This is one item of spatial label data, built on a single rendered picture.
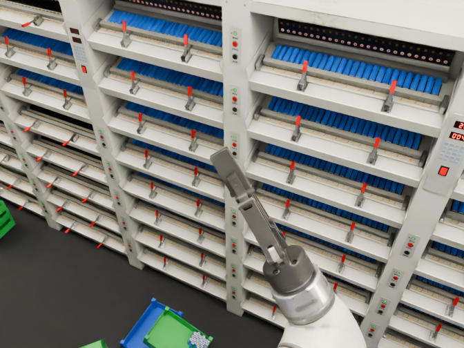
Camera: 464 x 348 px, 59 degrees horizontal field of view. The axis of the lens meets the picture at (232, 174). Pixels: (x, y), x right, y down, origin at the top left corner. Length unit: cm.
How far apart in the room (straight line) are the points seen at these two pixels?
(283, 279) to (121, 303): 204
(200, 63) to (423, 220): 93
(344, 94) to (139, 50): 77
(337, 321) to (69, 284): 225
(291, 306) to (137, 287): 205
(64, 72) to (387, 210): 146
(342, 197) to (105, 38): 108
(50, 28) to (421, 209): 157
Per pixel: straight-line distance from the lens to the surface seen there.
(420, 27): 122
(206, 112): 160
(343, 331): 71
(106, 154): 211
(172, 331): 240
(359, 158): 144
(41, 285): 286
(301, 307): 67
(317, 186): 159
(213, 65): 149
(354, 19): 122
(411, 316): 205
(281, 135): 149
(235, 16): 134
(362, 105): 133
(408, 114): 132
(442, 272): 173
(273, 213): 175
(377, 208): 157
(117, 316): 259
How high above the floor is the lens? 218
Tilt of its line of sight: 41 degrees down
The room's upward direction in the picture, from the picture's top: straight up
